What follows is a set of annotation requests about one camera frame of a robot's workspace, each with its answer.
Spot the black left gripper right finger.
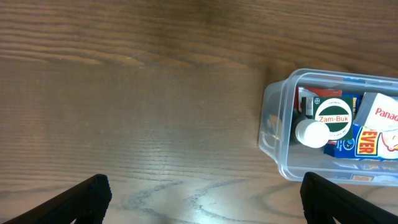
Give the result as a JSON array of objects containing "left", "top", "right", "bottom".
[{"left": 300, "top": 172, "right": 397, "bottom": 224}]

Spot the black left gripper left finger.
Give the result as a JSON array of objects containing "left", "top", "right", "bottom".
[{"left": 6, "top": 174, "right": 112, "bottom": 224}]

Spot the dark Woods syrup bottle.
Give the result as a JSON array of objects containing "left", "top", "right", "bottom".
[{"left": 290, "top": 112, "right": 330, "bottom": 148}]

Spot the blue Kool Fever box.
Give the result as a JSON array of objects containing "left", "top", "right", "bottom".
[{"left": 324, "top": 123, "right": 397, "bottom": 161}]

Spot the green Zam-Buk box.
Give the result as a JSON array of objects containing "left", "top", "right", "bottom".
[{"left": 302, "top": 96, "right": 354, "bottom": 141}]

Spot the white Panadol box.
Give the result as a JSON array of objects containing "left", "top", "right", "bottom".
[{"left": 353, "top": 92, "right": 397, "bottom": 132}]

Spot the red Panadol ActiFast box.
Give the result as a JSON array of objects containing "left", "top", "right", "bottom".
[{"left": 294, "top": 86, "right": 343, "bottom": 112}]

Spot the clear plastic container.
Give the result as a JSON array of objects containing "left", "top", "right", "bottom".
[{"left": 259, "top": 68, "right": 397, "bottom": 186}]

